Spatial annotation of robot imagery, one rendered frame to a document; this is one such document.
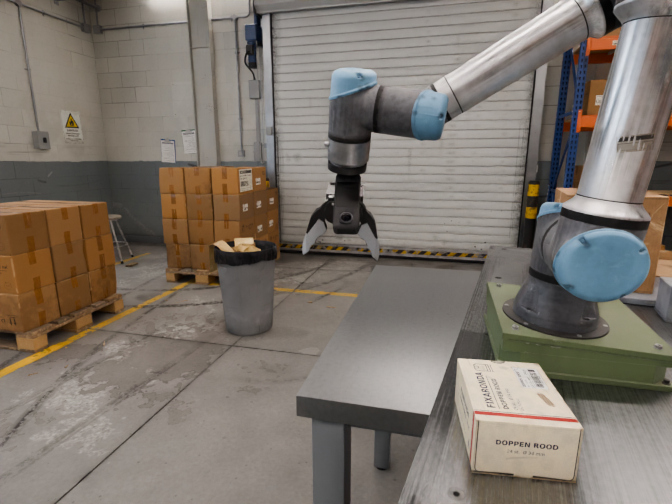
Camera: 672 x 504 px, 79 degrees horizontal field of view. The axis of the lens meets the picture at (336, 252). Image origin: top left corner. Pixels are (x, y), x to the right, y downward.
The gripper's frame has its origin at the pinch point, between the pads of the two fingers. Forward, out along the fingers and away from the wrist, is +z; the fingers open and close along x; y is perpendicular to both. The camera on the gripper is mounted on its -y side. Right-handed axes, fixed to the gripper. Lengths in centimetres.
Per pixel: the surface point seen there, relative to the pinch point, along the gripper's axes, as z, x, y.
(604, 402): 8, -45, -23
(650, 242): 6, -84, 32
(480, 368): 1.7, -23.0, -24.6
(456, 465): 5.4, -17.6, -38.1
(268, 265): 114, 52, 163
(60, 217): 93, 197, 169
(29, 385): 145, 167, 73
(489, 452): 1.8, -20.8, -38.3
